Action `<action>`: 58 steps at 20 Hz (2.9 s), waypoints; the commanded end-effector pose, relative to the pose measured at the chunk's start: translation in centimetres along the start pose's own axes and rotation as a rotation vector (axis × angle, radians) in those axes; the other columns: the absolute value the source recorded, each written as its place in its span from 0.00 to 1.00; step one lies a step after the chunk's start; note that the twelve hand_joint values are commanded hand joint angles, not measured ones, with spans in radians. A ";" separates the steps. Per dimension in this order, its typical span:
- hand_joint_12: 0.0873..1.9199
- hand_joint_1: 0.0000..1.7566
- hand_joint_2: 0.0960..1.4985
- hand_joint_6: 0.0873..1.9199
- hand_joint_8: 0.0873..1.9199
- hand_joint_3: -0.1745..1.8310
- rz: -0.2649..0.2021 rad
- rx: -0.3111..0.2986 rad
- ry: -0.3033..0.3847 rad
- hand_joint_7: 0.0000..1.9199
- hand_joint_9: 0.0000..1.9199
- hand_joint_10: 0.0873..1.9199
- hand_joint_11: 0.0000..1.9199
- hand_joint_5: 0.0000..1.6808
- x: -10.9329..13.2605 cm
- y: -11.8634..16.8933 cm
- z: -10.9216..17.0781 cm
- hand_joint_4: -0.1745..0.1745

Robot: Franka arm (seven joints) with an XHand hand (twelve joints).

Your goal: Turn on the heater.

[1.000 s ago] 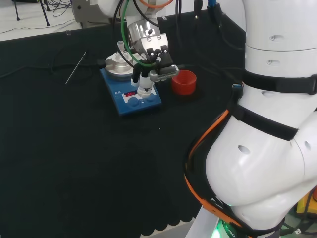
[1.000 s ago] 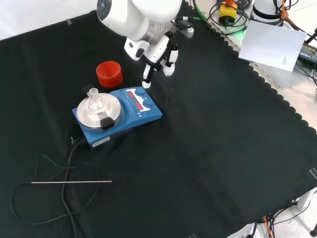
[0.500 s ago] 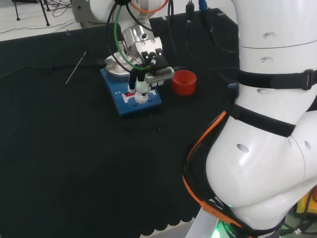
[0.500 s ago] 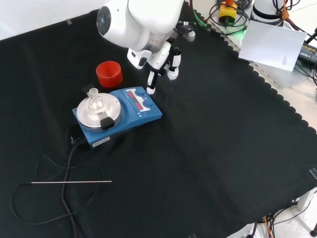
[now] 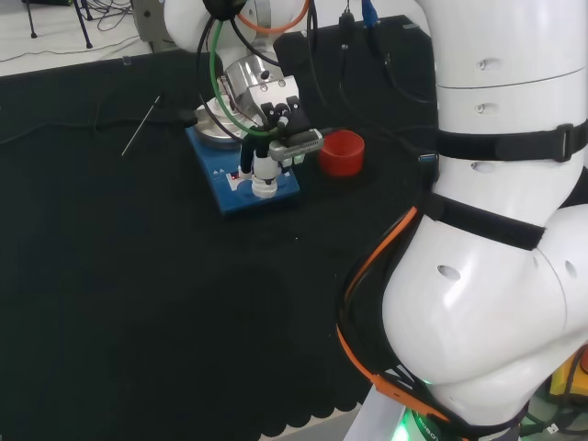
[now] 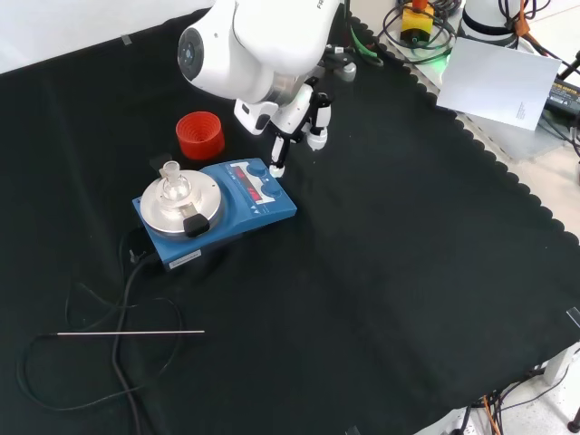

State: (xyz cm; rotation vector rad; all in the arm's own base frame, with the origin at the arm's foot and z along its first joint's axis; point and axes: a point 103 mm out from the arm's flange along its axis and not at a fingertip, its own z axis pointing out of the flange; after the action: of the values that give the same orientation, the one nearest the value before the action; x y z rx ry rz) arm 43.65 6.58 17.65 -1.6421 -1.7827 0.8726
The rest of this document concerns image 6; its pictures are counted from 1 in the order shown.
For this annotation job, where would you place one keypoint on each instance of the yellow stop button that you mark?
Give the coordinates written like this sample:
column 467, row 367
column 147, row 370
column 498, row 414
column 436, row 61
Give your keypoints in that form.
column 416, row 25

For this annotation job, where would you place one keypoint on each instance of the pale board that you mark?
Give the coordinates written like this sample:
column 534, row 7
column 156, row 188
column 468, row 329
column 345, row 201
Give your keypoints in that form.
column 498, row 84

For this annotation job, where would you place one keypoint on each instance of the heater with blue base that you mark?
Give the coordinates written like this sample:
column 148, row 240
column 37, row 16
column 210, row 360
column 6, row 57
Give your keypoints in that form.
column 263, row 208

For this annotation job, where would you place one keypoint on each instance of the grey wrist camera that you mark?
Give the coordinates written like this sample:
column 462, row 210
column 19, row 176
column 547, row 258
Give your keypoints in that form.
column 347, row 71

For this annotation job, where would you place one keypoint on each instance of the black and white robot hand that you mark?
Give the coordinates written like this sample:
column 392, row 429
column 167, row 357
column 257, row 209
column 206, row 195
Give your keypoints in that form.
column 294, row 118

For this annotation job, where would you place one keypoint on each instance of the thin steel probe rod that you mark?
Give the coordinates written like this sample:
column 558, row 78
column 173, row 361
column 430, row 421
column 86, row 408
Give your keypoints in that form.
column 131, row 333

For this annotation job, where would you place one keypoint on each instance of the clear tape piece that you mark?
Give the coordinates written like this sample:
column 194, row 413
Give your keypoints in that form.
column 574, row 316
column 127, row 40

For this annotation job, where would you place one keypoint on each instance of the black bench cloth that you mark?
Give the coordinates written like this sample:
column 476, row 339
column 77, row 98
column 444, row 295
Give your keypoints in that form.
column 362, row 281

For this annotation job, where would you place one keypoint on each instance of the red ribbed plastic cup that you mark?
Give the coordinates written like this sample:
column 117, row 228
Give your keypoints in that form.
column 200, row 136

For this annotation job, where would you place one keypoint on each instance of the black power adapter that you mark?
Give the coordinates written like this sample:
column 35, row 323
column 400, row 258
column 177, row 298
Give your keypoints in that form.
column 564, row 97

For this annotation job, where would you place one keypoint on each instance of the clear round-bottom glass flask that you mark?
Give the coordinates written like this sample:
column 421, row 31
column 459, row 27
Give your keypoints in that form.
column 172, row 188

